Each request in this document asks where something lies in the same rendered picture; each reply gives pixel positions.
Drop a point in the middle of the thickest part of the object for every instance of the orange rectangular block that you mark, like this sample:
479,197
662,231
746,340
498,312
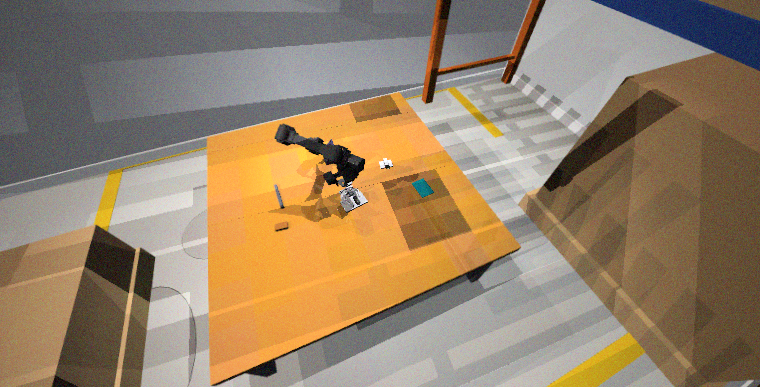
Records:
281,226

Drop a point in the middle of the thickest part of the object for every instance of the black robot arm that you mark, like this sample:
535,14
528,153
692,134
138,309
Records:
336,154

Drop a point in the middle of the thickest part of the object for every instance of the cyan flat rectangular plate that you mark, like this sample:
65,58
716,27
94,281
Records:
422,187

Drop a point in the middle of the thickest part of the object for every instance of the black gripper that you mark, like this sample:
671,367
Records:
330,178

